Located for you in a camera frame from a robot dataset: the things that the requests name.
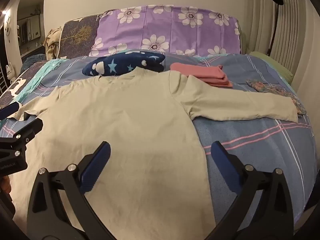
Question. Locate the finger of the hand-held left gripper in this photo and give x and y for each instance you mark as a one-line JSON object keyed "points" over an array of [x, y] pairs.
{"points": [[8, 111], [27, 128]]}

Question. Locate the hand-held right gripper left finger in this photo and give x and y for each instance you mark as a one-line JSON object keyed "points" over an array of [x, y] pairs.
{"points": [[96, 166]]}

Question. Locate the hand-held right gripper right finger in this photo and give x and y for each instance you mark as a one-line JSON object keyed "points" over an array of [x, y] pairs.
{"points": [[225, 167]]}

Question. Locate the beige long-sleeve shirt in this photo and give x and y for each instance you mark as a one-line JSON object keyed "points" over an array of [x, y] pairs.
{"points": [[137, 130]]}

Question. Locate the person's left hand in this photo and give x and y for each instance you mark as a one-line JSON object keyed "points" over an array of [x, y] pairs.
{"points": [[4, 185]]}

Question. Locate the dark blanket with white print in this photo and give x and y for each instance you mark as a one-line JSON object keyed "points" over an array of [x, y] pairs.
{"points": [[13, 90]]}

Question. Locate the blue plaid bed sheet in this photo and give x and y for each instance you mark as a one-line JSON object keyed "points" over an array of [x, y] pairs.
{"points": [[250, 142]]}

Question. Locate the white cat figurine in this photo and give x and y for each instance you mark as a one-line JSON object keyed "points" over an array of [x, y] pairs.
{"points": [[10, 72]]}

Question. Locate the turquoise cloth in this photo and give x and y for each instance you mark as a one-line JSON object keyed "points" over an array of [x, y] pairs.
{"points": [[42, 80]]}

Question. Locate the beige knit garment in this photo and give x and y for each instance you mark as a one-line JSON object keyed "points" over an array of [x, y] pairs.
{"points": [[52, 43]]}

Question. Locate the small floral garment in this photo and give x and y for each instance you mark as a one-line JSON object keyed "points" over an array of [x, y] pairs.
{"points": [[272, 90]]}

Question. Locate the folded pink garment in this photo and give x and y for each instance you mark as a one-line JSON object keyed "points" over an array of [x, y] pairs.
{"points": [[200, 73]]}

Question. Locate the dark tree-print pillow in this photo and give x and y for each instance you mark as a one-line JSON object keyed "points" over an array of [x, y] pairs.
{"points": [[77, 37]]}

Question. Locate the navy star-print cloth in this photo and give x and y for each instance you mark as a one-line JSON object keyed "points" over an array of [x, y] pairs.
{"points": [[120, 63]]}

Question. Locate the green pillow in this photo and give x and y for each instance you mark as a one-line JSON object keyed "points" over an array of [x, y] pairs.
{"points": [[272, 65]]}

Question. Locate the purple floral quilt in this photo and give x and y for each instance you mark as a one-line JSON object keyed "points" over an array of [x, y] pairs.
{"points": [[160, 27]]}

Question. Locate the white curtain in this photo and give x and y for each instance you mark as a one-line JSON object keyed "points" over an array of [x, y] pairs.
{"points": [[297, 30]]}

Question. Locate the black floor lamp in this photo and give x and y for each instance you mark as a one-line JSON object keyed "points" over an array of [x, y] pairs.
{"points": [[275, 17]]}

